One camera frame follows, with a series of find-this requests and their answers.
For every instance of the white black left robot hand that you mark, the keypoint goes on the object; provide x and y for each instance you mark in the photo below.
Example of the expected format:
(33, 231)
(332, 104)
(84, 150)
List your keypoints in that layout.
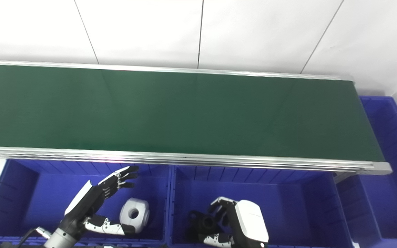
(88, 203)

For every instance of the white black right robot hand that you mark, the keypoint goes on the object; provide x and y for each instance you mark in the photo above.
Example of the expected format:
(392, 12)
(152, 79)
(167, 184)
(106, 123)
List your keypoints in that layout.
(250, 222)

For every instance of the black flanged machine part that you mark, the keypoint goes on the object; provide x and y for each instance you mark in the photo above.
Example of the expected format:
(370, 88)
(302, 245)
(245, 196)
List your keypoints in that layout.
(205, 224)

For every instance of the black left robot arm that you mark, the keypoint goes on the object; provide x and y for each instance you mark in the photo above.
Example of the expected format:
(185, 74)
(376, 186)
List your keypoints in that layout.
(59, 238)

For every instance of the blue plastic bin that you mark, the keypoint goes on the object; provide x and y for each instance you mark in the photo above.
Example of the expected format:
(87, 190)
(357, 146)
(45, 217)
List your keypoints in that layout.
(384, 203)
(47, 196)
(288, 206)

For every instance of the white rounded block part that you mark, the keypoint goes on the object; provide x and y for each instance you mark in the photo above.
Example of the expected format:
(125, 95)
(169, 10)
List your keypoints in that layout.
(142, 212)

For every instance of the green conveyor belt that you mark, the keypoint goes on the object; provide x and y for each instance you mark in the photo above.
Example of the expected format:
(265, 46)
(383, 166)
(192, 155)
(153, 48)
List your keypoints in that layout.
(184, 113)
(219, 160)

